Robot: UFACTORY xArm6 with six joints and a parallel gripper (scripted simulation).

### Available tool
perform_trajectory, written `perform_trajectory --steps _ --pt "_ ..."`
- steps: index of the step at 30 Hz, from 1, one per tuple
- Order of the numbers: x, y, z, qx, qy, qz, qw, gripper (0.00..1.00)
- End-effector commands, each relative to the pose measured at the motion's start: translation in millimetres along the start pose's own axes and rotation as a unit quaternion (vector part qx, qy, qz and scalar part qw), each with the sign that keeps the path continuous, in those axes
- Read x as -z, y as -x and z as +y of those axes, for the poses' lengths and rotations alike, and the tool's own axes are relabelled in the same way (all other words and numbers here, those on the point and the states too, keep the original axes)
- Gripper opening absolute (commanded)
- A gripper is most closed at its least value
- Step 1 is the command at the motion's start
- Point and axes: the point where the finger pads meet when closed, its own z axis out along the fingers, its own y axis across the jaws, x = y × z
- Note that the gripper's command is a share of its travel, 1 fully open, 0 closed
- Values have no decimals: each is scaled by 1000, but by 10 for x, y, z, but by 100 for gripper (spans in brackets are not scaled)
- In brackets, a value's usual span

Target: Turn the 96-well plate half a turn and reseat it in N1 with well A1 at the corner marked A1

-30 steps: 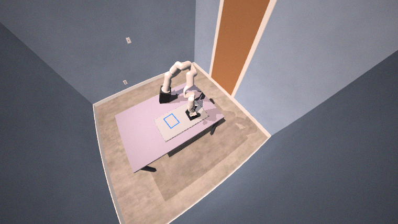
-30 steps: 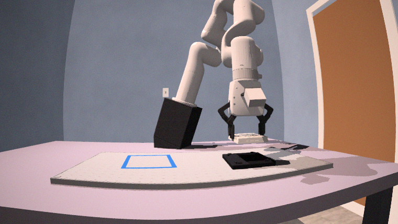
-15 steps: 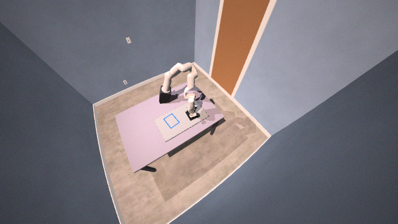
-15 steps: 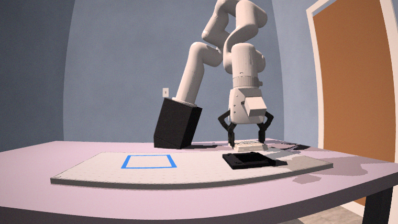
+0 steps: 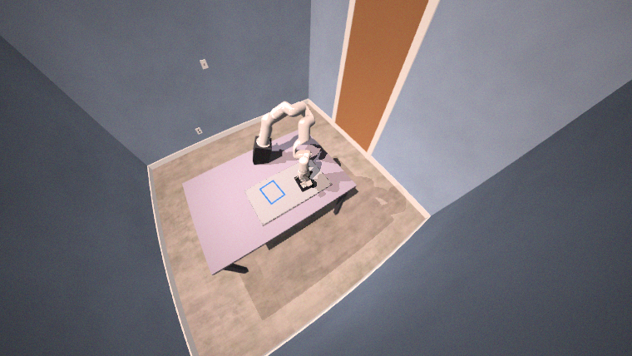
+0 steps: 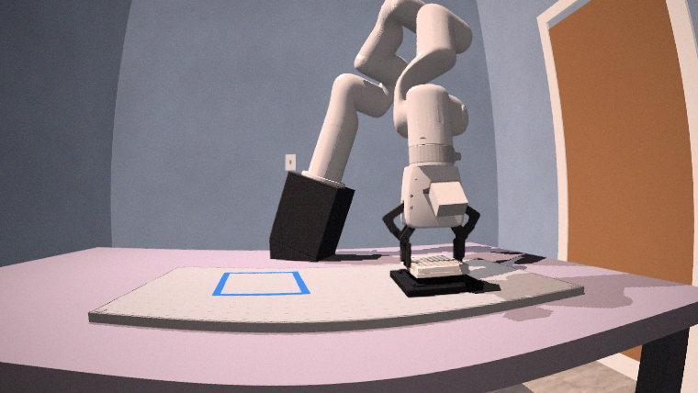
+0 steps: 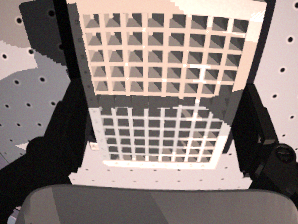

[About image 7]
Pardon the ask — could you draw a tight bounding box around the white well plate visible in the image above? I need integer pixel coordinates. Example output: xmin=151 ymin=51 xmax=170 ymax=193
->
xmin=66 ymin=0 xmax=267 ymax=169

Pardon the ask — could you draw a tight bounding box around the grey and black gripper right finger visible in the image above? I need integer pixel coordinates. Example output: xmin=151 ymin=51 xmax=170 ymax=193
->
xmin=231 ymin=83 xmax=298 ymax=210

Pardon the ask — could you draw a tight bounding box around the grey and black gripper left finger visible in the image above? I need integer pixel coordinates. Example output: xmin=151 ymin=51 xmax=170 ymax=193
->
xmin=0 ymin=78 xmax=92 ymax=224

